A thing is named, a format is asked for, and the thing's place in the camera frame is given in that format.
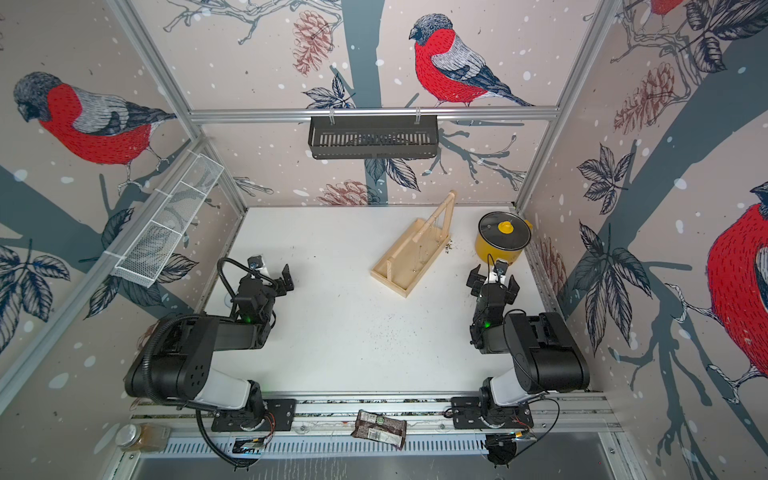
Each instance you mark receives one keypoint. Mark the white mesh wall shelf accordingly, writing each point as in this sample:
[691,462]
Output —
[150,257]

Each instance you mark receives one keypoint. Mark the dark snack wrapper packet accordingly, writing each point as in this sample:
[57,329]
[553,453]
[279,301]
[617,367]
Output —
[380,428]

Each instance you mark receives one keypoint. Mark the black round fixture under rail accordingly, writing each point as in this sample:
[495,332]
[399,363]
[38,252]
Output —
[501,449]

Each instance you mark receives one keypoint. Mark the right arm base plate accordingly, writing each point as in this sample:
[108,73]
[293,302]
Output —
[468,413]

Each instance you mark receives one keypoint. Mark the wooden jewelry display stand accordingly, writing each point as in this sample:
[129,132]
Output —
[406,262]

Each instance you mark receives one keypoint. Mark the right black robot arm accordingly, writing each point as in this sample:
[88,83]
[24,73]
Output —
[545,357]

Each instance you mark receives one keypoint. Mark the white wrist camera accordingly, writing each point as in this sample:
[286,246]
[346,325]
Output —
[498,273]
[257,267]

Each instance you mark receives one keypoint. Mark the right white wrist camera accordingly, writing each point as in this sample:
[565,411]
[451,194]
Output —
[498,273]

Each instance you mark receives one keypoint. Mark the yellow pot with black lid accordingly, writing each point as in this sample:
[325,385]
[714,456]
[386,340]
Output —
[502,236]

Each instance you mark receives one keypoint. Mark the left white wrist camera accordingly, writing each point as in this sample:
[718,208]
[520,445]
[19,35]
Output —
[257,267]

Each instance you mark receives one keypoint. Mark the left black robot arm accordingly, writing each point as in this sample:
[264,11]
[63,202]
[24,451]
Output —
[174,367]

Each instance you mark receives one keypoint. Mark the glass jar with metal lid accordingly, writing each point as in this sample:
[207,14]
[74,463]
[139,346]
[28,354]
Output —
[144,437]

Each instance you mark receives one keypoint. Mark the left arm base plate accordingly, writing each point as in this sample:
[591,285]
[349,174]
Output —
[270,415]

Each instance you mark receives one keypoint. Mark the black hanging wire basket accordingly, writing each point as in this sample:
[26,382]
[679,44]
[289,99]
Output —
[373,137]

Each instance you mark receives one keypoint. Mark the small electronics board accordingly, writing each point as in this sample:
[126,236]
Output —
[244,446]

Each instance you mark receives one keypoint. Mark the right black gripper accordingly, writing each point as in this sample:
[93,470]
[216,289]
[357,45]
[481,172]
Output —
[478,280]

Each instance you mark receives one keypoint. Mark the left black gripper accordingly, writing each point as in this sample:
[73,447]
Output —
[287,284]

